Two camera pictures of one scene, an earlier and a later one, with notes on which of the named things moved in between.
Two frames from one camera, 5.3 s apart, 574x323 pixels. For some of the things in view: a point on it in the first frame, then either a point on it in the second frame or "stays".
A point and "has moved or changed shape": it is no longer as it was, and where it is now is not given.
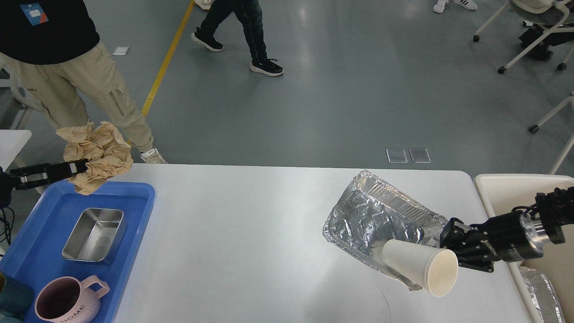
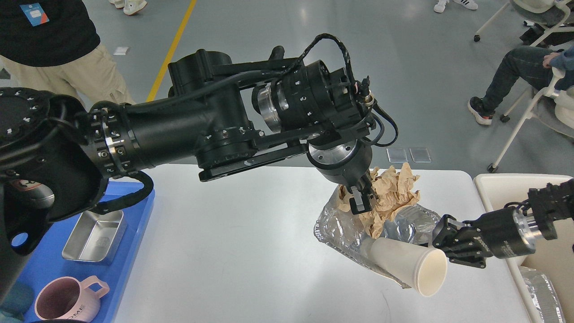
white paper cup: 433,269 has moved or changed shape
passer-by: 205,4 to 130,6
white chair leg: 535,128 to 557,72
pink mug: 68,299 stays
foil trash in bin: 546,299 stays
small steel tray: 97,236 stays
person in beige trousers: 51,52 stays
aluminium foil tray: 369,212 has moved or changed shape
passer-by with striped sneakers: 440,5 stays
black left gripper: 25,177 to 349,161
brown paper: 109,154 has moved or changed shape
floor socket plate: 398,155 stays
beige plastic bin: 502,194 stays
